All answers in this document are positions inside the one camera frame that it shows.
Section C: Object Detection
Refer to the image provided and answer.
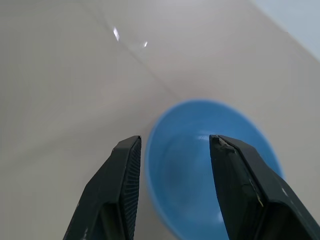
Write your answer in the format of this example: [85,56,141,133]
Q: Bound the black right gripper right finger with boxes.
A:
[208,134,320,240]

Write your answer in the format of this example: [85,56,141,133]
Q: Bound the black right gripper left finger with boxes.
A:
[62,135,142,240]

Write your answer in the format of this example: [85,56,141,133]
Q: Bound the blue bowl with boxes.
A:
[144,98,287,240]

